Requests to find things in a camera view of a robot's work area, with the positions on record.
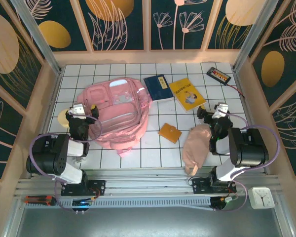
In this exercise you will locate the beige fabric pencil case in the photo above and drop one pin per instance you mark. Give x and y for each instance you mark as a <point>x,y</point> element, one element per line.
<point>196,148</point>

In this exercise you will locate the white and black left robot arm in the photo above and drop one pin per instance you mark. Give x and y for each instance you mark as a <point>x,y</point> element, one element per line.
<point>51,158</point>

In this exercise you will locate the small orange leather wallet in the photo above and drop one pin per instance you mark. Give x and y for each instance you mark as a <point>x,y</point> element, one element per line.
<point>170,132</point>

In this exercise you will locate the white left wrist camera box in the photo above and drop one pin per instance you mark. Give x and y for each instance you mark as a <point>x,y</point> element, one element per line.
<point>78,110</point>

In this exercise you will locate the black charger box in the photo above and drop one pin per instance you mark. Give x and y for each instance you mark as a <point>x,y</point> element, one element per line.
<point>218,75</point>

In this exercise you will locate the white square clock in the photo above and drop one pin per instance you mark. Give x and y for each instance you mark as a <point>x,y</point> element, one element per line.
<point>261,198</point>

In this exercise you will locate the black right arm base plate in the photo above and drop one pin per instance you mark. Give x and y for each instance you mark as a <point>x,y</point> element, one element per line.
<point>199,186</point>

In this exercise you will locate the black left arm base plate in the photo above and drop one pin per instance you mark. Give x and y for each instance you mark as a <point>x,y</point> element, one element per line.
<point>98,187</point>

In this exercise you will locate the pink backpack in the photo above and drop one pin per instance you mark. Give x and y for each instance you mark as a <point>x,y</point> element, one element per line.
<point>118,118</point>

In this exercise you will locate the aluminium mounting rail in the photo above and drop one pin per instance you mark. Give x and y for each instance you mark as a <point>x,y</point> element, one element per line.
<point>148,184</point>

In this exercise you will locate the round wooden disc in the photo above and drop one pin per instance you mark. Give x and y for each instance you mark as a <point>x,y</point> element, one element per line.
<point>61,118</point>

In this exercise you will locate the yellow picture book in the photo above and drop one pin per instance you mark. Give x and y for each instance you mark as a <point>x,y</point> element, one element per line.
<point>187,95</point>

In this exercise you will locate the small black controller board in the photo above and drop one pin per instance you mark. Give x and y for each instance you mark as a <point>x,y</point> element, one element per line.
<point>219,203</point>
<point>81,203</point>

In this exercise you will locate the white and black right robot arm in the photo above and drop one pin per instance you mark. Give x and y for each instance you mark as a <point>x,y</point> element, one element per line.
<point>249,148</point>

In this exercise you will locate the grey metal sheet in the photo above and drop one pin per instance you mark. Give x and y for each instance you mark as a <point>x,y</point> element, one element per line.
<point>148,222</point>

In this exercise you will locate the aluminium frame post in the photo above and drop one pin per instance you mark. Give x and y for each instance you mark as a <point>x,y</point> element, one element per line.
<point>38,37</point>
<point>254,37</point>

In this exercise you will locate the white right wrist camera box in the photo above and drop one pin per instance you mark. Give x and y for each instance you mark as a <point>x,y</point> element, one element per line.
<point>220,110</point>

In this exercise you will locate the orange and black utility knife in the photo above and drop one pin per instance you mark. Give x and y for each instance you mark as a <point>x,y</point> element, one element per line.
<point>39,200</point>

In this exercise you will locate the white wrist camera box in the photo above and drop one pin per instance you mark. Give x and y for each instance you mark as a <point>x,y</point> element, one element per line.
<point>78,110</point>
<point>220,110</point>

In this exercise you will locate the dark blue book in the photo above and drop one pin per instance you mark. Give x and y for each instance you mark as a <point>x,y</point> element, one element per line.
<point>158,87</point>

